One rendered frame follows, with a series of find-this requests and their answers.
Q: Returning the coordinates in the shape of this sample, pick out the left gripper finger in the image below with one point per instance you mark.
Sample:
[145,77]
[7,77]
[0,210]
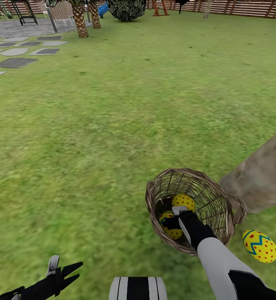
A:
[68,281]
[69,269]

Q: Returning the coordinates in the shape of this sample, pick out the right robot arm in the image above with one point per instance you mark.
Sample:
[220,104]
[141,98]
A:
[230,278]

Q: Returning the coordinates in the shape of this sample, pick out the wicker basket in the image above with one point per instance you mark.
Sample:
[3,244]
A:
[155,196]

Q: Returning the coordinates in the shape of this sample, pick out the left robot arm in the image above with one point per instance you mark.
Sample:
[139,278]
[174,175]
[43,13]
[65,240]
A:
[51,285]

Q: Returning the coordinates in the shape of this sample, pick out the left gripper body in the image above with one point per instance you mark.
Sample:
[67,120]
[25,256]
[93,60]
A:
[49,286]

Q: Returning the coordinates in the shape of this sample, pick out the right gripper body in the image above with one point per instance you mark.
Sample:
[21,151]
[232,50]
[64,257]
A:
[171,223]

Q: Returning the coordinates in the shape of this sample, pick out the easter egg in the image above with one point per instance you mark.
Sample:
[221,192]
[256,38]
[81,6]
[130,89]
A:
[182,199]
[174,233]
[260,246]

